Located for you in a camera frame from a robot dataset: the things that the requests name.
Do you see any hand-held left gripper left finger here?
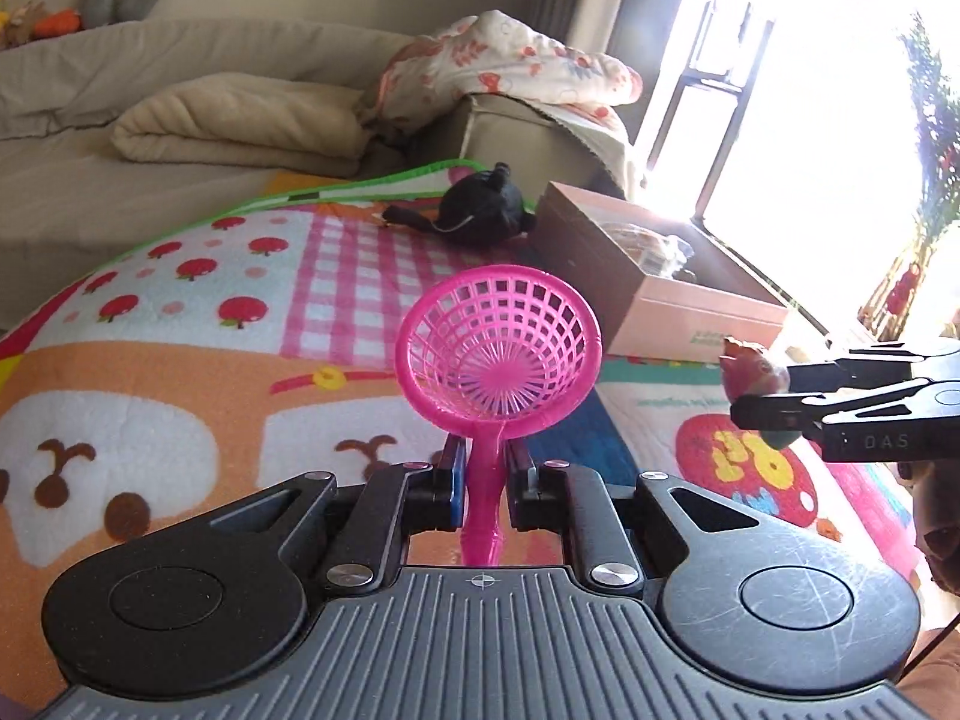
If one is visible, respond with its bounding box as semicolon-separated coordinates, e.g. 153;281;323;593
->
202;435;467;595

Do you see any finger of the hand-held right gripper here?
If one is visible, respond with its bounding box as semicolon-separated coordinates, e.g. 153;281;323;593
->
731;379;960;437
784;337;960;392

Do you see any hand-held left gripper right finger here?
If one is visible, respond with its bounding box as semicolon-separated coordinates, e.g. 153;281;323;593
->
504;435;766;593

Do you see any red toy fruit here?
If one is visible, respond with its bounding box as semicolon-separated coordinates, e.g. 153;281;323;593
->
718;336;805;452

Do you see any pink toy strainer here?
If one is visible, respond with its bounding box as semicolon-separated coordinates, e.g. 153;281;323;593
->
395;264;602;567

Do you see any pink cardboard box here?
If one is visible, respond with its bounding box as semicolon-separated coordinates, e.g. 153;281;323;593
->
529;181;792;357

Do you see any person's right forearm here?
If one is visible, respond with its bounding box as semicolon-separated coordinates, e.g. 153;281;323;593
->
896;634;960;720

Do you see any person's right hand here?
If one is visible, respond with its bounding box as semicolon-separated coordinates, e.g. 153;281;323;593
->
910;461;960;587

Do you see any tall potted plant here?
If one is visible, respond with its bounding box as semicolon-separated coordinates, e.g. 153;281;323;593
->
862;11;960;331

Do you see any black plush toy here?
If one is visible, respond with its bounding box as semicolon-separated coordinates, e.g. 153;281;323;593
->
382;163;537;246

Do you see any colourful play mat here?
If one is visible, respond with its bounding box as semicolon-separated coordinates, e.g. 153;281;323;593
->
0;161;960;720

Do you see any beige folded blanket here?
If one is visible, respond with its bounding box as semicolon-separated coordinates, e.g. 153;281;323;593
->
111;73;376;179

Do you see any floral quilt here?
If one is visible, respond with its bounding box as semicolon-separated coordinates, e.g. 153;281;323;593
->
375;10;644;128

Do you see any beige sofa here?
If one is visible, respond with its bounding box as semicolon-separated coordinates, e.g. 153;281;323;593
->
0;15;466;331

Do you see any grey curtain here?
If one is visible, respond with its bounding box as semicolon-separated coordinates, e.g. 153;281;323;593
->
547;0;721;91

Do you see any brown plush toy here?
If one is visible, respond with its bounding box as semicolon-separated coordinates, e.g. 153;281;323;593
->
4;0;46;46

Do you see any dark window frame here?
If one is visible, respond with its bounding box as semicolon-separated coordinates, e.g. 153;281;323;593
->
645;0;960;241

